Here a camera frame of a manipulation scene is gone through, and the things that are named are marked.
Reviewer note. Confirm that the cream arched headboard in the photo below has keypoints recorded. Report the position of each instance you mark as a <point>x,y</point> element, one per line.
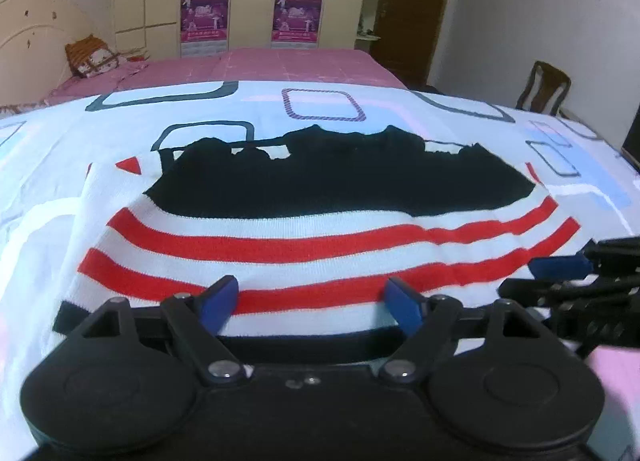
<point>35,26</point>

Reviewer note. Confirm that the striped knit sweater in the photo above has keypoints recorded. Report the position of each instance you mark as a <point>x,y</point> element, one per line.
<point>300,191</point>

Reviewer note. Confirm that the brown wooden door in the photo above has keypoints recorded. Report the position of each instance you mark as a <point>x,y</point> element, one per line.
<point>420,11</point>

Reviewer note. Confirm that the patterned pillow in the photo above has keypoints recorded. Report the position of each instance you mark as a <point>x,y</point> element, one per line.
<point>22,107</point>

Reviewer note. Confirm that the wooden chair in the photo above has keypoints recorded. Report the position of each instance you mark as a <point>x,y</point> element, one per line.
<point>542,88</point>

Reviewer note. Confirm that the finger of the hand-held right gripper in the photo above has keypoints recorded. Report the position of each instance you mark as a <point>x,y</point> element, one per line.
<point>560,267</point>
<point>550,293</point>

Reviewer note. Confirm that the pink bed sheet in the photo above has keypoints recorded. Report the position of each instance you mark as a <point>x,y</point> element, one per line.
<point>280,66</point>

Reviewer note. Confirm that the orange plush cushion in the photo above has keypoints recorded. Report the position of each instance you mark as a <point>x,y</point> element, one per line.
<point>92,56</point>

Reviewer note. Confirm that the purple wall poster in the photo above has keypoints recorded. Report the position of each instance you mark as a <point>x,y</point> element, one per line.
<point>205,21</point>
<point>296,18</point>

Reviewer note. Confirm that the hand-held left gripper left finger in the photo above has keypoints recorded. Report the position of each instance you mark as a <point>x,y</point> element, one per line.
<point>220,301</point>

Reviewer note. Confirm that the patterned bed sheet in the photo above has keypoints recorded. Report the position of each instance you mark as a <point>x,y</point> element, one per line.
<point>400,111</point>

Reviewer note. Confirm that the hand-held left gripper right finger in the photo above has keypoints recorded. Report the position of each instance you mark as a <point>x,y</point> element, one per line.
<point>404,306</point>

